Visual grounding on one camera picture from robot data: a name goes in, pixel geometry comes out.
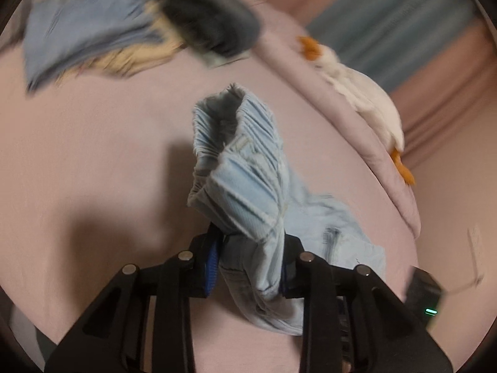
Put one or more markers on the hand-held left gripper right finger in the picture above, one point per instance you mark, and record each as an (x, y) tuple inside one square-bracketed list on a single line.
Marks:
[(291, 276)]

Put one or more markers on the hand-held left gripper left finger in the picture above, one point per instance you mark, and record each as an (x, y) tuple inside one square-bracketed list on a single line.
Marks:
[(211, 268)]

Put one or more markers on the light blue denim shorts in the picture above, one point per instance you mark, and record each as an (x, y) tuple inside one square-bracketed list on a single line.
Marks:
[(248, 186)]

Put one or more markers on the pink curtain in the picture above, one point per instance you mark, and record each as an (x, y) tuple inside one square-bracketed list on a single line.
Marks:
[(438, 112)]

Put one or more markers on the white goose plush toy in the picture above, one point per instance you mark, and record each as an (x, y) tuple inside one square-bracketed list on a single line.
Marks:
[(369, 101)]

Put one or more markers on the folded beige cloth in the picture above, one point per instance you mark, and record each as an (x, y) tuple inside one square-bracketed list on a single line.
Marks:
[(132, 59)]

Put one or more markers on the folded dark blue jeans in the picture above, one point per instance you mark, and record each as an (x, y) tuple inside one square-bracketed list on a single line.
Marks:
[(213, 19)]

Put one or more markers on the teal curtain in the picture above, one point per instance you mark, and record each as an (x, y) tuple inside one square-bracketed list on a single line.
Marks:
[(388, 27)]

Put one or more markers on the folded blue cloth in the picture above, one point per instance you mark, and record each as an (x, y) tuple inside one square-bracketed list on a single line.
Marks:
[(85, 31)]

